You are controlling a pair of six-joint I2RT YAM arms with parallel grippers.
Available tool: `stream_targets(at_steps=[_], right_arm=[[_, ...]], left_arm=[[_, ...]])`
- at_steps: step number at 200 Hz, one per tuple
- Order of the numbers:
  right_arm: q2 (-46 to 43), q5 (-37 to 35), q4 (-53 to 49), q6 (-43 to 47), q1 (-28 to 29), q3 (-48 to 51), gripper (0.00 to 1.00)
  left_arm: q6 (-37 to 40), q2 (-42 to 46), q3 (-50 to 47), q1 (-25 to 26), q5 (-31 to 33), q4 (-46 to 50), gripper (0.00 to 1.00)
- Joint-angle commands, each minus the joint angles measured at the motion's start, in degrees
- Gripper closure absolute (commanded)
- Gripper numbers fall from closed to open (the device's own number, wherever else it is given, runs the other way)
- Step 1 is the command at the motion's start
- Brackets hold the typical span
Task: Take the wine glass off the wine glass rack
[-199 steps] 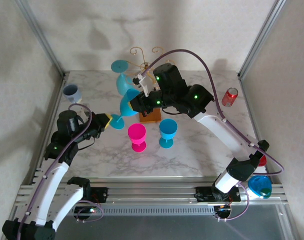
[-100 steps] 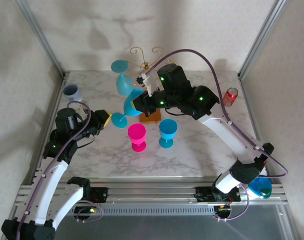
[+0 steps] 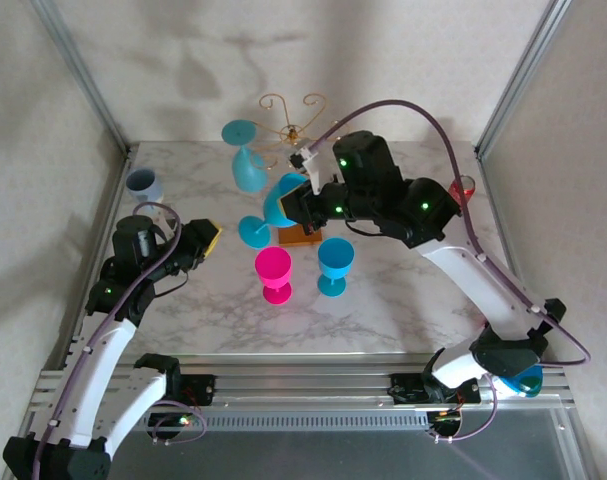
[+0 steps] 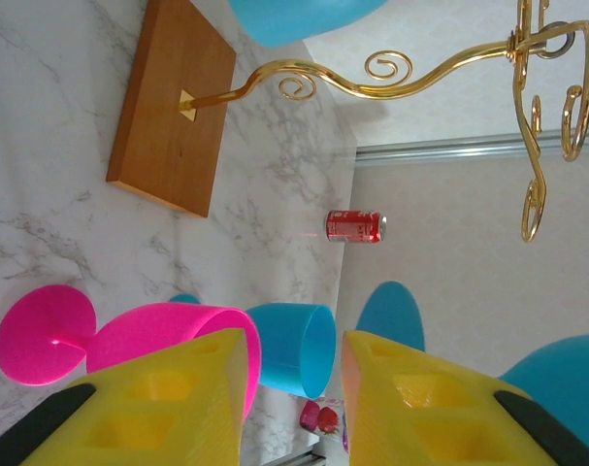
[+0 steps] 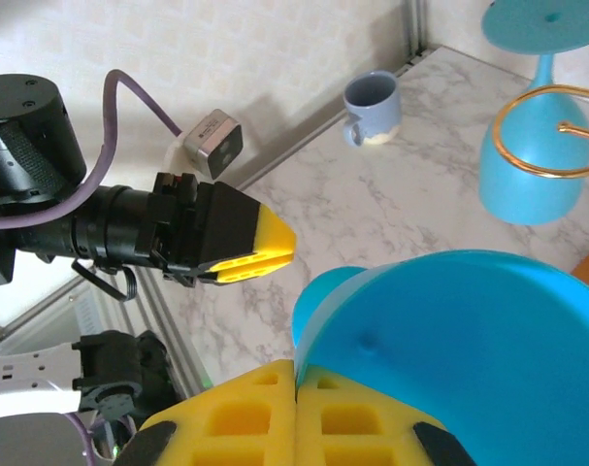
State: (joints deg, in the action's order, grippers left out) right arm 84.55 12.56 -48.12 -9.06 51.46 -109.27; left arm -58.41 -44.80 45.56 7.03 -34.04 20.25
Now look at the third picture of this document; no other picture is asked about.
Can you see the blue plastic wine glass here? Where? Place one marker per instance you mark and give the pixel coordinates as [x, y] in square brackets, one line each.
[335, 257]
[275, 210]

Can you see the teal plastic wine glass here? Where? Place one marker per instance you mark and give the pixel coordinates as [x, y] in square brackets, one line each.
[247, 175]

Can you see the pink plastic wine glass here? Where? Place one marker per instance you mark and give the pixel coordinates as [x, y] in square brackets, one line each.
[273, 265]

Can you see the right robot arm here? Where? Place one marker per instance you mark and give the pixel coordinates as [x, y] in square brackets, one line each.
[483, 280]

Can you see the grey-blue ceramic mug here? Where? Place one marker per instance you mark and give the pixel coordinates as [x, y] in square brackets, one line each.
[144, 186]

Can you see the red soda can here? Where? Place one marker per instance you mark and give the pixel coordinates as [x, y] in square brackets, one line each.
[472, 186]

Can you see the grey metal sheet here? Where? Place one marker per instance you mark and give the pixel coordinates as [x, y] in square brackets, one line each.
[303, 457]

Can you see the blue translucent plastic dome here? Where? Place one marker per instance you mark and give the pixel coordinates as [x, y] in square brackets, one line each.
[520, 385]

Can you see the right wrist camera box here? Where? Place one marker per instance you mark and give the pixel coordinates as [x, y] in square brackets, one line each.
[310, 162]

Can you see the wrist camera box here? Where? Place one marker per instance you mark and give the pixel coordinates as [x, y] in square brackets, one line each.
[165, 222]
[310, 162]

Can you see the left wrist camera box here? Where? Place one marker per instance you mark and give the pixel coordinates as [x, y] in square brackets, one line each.
[165, 222]

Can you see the aluminium table side rail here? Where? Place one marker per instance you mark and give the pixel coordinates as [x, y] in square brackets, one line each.
[110, 205]
[500, 210]

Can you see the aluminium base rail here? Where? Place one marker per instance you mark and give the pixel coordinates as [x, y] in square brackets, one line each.
[303, 387]

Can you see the aluminium frame post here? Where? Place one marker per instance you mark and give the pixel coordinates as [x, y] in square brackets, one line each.
[85, 75]
[521, 75]

